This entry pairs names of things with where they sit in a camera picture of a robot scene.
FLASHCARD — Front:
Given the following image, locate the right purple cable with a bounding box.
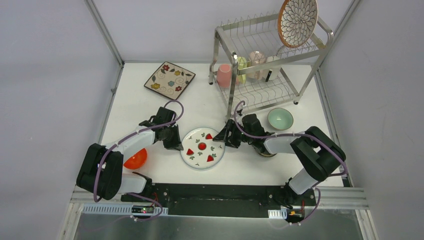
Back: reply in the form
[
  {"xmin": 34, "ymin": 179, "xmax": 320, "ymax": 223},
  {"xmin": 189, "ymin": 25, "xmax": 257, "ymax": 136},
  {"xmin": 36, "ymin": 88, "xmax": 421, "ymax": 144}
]
[{"xmin": 233, "ymin": 100, "xmax": 349, "ymax": 227}]

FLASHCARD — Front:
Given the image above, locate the watermelon pattern round plate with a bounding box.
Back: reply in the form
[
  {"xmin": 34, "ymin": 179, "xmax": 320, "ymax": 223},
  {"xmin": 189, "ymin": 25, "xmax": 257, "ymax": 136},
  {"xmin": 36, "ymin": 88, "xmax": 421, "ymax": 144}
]
[{"xmin": 180, "ymin": 127, "xmax": 226, "ymax": 171}]

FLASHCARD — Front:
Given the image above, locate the pale yellow mug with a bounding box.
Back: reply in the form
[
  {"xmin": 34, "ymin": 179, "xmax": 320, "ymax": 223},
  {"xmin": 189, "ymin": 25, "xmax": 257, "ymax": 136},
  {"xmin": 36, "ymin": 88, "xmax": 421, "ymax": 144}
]
[{"xmin": 236, "ymin": 56, "xmax": 248, "ymax": 85}]

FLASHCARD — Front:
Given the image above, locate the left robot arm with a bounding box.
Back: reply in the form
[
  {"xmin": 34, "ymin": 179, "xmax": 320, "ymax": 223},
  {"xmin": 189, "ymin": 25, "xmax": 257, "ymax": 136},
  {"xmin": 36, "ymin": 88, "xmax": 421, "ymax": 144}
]
[{"xmin": 76, "ymin": 107, "xmax": 184, "ymax": 203}]

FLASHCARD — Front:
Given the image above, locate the brown rim petal pattern plate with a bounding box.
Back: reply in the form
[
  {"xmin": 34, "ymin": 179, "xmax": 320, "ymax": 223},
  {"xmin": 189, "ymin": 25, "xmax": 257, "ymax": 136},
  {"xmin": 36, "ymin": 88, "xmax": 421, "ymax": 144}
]
[{"xmin": 277, "ymin": 0, "xmax": 318, "ymax": 48}]

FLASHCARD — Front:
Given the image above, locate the white ribbed mug black handle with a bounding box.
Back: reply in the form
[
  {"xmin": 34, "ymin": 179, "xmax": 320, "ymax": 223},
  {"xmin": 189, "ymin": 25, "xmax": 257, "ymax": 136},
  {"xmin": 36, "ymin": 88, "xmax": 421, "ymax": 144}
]
[{"xmin": 265, "ymin": 55, "xmax": 281, "ymax": 82}]

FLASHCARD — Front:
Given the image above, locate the mint green bowl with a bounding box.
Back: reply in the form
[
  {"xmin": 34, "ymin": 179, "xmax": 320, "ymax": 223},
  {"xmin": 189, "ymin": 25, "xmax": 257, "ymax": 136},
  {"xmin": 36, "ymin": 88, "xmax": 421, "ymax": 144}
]
[{"xmin": 267, "ymin": 107, "xmax": 294, "ymax": 131}]

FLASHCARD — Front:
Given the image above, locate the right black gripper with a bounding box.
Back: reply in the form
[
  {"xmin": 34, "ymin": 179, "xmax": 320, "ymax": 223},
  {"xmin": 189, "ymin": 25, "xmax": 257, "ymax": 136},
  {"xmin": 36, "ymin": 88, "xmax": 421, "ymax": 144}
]
[{"xmin": 211, "ymin": 119, "xmax": 254, "ymax": 149}]

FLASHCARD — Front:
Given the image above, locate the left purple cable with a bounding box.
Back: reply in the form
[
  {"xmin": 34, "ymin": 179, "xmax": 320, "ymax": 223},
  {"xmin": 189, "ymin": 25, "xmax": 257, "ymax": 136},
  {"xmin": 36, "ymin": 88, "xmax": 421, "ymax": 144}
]
[{"xmin": 92, "ymin": 99, "xmax": 185, "ymax": 223}]

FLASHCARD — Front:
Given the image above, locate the orange plastic bowl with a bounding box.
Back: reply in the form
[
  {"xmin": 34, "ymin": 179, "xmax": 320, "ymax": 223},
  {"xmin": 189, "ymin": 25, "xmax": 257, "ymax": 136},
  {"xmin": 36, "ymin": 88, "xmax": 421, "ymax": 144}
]
[{"xmin": 123, "ymin": 148, "xmax": 148, "ymax": 170}]

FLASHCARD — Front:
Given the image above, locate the dark patterned cream bowl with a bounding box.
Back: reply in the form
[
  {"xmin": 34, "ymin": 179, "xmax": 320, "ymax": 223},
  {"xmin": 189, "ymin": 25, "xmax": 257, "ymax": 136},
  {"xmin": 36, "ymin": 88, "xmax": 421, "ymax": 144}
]
[{"xmin": 257, "ymin": 152, "xmax": 276, "ymax": 158}]

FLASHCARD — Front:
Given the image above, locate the left white cable duct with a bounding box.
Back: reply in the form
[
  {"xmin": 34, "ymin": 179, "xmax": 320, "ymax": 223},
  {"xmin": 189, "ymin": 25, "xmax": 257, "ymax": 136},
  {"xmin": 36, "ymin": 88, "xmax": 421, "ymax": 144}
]
[{"xmin": 82, "ymin": 203, "xmax": 169, "ymax": 217}]

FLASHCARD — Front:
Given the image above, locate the steel two-tier dish rack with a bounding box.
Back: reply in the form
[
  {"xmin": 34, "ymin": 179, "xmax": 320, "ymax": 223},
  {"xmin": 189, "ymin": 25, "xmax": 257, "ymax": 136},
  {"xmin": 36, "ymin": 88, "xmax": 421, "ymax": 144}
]
[{"xmin": 209, "ymin": 13, "xmax": 335, "ymax": 119}]

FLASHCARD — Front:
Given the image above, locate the purple cable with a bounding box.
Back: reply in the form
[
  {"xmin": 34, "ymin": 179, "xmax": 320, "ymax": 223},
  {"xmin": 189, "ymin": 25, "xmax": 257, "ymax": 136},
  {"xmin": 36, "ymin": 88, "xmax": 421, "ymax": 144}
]
[
  {"xmin": 92, "ymin": 99, "xmax": 185, "ymax": 223},
  {"xmin": 233, "ymin": 100, "xmax": 349, "ymax": 227}
]

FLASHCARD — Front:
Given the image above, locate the square floral plate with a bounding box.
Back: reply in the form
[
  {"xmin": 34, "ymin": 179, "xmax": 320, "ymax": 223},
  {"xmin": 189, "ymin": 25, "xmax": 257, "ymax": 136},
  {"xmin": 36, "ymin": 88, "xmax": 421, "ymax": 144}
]
[{"xmin": 144, "ymin": 61, "xmax": 196, "ymax": 100}]

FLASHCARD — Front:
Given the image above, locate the pink cup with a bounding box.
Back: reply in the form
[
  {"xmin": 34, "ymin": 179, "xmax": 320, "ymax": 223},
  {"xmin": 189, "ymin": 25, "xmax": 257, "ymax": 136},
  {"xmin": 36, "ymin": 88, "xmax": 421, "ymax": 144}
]
[{"xmin": 216, "ymin": 64, "xmax": 232, "ymax": 88}]

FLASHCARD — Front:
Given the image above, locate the right white cable duct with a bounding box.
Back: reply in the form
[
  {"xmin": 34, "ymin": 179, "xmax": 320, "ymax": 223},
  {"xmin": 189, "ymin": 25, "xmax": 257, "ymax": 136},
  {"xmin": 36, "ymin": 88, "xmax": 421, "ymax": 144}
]
[{"xmin": 267, "ymin": 208, "xmax": 288, "ymax": 220}]

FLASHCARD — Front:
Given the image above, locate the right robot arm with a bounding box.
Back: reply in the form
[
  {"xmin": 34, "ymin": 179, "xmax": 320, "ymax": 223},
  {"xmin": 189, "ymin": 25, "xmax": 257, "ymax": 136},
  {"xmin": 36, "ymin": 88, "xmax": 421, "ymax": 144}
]
[{"xmin": 213, "ymin": 114, "xmax": 346, "ymax": 205}]

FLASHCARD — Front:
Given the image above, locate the white cable duct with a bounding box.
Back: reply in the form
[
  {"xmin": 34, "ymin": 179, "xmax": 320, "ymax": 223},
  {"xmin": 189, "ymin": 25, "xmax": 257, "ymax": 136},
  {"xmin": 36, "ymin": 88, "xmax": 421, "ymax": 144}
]
[
  {"xmin": 267, "ymin": 208, "xmax": 288, "ymax": 220},
  {"xmin": 82, "ymin": 203, "xmax": 169, "ymax": 217}
]

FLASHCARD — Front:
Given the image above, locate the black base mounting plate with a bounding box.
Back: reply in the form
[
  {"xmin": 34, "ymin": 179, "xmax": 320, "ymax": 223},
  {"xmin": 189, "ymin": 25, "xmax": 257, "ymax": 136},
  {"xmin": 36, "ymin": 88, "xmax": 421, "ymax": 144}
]
[{"xmin": 141, "ymin": 183, "xmax": 316, "ymax": 218}]

